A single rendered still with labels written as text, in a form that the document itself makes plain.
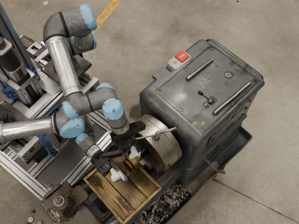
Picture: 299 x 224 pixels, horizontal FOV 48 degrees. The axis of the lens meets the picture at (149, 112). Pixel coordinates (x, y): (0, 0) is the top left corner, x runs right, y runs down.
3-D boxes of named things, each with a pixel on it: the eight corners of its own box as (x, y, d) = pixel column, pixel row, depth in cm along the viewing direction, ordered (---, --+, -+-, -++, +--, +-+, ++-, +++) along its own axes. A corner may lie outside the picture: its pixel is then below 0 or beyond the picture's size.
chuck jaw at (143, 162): (153, 148, 182) (169, 162, 177) (154, 152, 186) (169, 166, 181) (139, 161, 178) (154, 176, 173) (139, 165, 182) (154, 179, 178)
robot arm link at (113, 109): (117, 92, 129) (123, 107, 124) (123, 110, 138) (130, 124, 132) (98, 100, 129) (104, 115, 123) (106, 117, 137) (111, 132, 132)
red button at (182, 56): (181, 52, 195) (182, 50, 194) (189, 58, 193) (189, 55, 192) (174, 58, 194) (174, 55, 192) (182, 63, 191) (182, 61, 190)
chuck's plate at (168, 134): (141, 124, 206) (146, 106, 176) (176, 162, 200) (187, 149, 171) (136, 128, 205) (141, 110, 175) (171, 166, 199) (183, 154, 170)
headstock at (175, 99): (199, 69, 236) (206, 31, 202) (252, 111, 219) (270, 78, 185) (137, 120, 217) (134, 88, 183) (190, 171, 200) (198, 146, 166)
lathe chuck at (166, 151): (136, 128, 205) (141, 110, 175) (171, 166, 199) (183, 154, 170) (125, 137, 202) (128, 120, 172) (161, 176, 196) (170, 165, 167)
